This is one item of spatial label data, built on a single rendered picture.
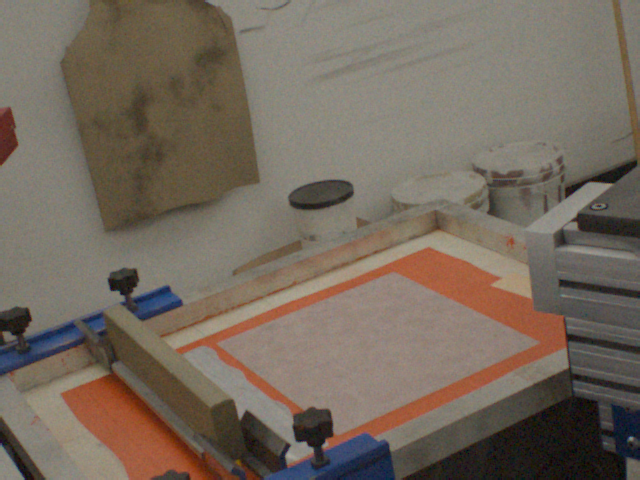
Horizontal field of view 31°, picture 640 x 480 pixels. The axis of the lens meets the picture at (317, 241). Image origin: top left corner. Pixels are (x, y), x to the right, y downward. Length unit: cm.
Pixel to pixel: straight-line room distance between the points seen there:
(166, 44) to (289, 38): 44
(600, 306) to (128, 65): 243
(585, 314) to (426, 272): 60
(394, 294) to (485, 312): 16
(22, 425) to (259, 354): 32
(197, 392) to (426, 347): 36
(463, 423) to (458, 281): 43
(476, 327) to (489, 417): 26
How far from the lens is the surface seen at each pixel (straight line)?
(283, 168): 373
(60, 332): 169
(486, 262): 174
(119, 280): 166
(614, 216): 105
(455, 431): 129
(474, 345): 151
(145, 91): 345
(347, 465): 122
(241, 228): 371
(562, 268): 116
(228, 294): 173
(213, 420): 127
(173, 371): 136
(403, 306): 164
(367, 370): 149
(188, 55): 346
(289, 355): 157
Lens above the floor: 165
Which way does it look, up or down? 21 degrees down
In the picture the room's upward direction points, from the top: 11 degrees counter-clockwise
